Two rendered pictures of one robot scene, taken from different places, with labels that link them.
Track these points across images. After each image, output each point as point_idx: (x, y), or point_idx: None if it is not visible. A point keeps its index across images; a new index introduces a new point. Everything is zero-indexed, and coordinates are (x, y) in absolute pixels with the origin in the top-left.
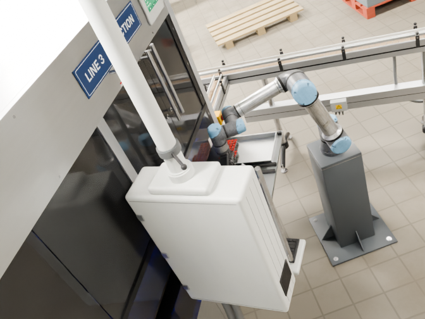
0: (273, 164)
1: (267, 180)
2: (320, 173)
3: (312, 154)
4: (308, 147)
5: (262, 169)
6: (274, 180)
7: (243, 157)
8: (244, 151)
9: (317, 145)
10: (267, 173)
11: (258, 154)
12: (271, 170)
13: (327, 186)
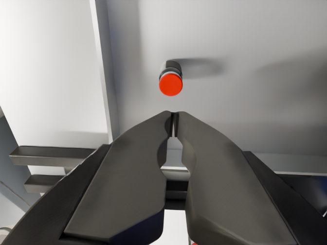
0: (34, 182)
1: (34, 115)
2: (1, 145)
3: (9, 193)
4: (22, 212)
5: (69, 166)
6: (1, 107)
7: (171, 222)
8: (172, 238)
9: (2, 212)
10: (51, 148)
11: None
12: (23, 158)
13: (2, 115)
